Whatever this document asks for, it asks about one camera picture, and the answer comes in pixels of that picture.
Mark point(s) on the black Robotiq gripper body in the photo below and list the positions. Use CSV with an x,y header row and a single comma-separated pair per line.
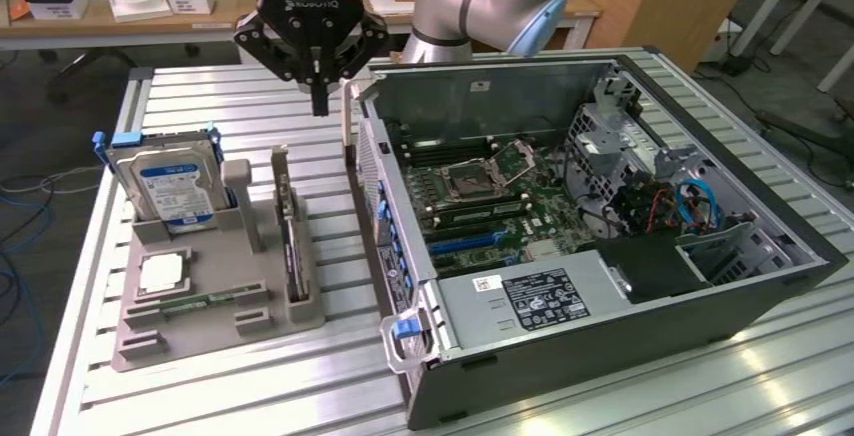
x,y
310,1

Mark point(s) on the graphics card with metal bracket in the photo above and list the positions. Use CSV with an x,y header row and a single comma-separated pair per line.
x,y
290,241

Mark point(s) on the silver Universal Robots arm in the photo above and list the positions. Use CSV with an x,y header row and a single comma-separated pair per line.
x,y
454,1

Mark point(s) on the wooden desk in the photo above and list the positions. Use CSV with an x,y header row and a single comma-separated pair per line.
x,y
221,11

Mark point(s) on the white box with round tape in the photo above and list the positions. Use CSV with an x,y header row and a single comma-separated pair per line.
x,y
139,3

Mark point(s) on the black chair base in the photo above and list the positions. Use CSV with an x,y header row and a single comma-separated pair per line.
x,y
87,63

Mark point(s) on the CPU socket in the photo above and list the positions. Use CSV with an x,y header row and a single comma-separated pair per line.
x,y
470,181

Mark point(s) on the hard disk in blue carrier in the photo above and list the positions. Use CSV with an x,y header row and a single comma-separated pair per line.
x,y
167,186

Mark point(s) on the open metal socket cover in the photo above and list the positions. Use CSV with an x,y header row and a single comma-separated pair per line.
x,y
517,161

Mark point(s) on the white box with black lid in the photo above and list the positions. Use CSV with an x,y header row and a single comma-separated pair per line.
x,y
56,3

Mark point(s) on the black installed RAM stick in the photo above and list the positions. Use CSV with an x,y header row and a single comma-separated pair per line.
x,y
481,212

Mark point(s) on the green motherboard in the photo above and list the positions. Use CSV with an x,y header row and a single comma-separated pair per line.
x,y
537,208

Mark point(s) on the metal disk bay cage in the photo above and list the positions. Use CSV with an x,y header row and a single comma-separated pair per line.
x,y
601,156

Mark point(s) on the blue expansion slot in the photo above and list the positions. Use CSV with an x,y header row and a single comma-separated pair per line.
x,y
467,245

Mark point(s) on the wooden cabinet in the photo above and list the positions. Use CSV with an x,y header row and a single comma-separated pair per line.
x,y
674,6

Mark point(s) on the silver CPU chip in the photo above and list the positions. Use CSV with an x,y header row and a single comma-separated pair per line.
x,y
160,273

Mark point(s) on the green RAM stick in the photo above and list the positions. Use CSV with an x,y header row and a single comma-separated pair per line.
x,y
207,300

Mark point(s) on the grey 3D-printed parts rack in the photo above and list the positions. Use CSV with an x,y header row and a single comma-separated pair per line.
x,y
221,316

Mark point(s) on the grey power supply unit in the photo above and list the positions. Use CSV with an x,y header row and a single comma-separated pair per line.
x,y
481,316

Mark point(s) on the blue case release latch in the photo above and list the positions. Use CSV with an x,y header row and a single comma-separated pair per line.
x,y
405,329

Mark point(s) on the black floor stand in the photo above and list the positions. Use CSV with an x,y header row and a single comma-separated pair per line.
x,y
810,128

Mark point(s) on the open black PC case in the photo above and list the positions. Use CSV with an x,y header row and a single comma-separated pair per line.
x,y
601,356

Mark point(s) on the black plastic air duct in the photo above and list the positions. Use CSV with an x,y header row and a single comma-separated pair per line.
x,y
654,266

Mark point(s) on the white table frame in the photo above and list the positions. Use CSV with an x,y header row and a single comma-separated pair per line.
x,y
794,1

